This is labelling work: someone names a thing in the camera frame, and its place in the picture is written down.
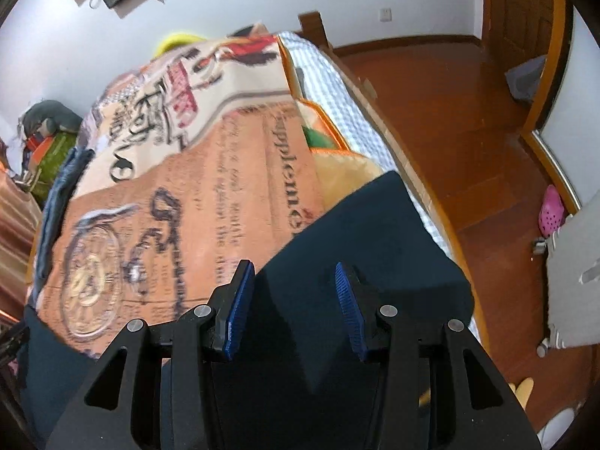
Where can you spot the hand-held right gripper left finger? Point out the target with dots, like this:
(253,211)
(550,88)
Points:
(236,311)

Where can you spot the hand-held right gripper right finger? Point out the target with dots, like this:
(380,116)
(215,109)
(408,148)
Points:
(349,307)

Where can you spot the dark teal pants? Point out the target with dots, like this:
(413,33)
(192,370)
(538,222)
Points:
(375,225)

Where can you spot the yellow cloth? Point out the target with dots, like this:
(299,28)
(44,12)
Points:
(347,173)

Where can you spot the printed blanket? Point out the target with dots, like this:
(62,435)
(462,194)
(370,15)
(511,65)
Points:
(211,150)

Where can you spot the green cloth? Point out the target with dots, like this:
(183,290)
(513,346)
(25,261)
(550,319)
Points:
(315,138)

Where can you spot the beige slipper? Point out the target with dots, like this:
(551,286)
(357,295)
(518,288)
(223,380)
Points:
(521,390)

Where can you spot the blue jeans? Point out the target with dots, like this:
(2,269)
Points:
(61,187)

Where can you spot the checkered bed sheet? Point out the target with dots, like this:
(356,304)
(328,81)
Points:
(328,84)

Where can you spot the pink clog shoe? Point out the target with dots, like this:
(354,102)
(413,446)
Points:
(551,208)

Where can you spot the striped pink curtain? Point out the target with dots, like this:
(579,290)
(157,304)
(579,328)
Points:
(14,225)

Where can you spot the green patterned box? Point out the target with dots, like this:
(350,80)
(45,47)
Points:
(54,154)

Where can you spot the white slipper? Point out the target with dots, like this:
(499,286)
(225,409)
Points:
(558,429)

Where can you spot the grey plush cushion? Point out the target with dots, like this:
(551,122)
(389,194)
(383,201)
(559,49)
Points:
(47,117)

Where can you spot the yellow pillow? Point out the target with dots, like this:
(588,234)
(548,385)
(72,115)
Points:
(176,40)

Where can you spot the grey cloth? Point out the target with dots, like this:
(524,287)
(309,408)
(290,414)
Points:
(525,79)

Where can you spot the wooden door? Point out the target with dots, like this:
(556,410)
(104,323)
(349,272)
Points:
(529,9)

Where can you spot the wooden bed frame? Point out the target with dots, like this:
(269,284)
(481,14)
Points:
(314,28)

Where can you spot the white wall socket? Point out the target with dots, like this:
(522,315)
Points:
(385,12)

